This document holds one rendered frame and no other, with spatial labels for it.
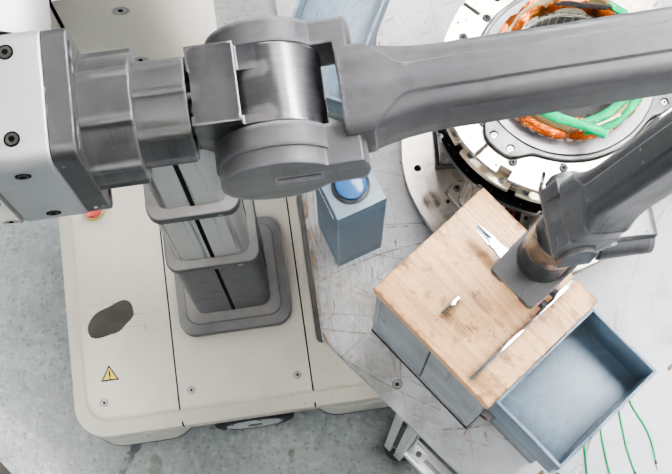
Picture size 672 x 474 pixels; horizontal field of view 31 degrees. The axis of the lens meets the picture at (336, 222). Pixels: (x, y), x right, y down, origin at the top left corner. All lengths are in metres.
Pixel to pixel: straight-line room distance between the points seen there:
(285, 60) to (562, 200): 0.48
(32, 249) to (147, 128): 1.93
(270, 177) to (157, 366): 1.54
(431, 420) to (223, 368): 0.65
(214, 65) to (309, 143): 0.08
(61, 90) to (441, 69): 0.24
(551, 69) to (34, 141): 0.32
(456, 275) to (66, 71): 0.83
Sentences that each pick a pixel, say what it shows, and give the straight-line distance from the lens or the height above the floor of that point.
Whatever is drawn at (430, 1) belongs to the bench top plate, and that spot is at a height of 0.78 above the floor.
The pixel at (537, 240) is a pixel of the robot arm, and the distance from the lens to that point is 1.28.
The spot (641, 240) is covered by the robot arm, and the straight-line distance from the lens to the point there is 1.31.
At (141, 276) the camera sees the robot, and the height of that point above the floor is 0.26.
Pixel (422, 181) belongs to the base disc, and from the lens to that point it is 1.80.
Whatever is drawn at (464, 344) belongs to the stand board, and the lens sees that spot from 1.47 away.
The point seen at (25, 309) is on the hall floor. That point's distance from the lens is 2.65.
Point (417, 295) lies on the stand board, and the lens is 1.48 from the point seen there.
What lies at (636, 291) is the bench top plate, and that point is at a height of 0.78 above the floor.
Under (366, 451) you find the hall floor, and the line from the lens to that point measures 2.52.
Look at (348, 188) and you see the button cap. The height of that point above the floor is 1.04.
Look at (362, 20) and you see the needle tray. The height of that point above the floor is 1.03.
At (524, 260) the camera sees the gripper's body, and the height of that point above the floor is 1.22.
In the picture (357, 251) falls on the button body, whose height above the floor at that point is 0.82.
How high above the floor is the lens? 2.51
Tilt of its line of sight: 74 degrees down
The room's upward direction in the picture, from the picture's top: 1 degrees counter-clockwise
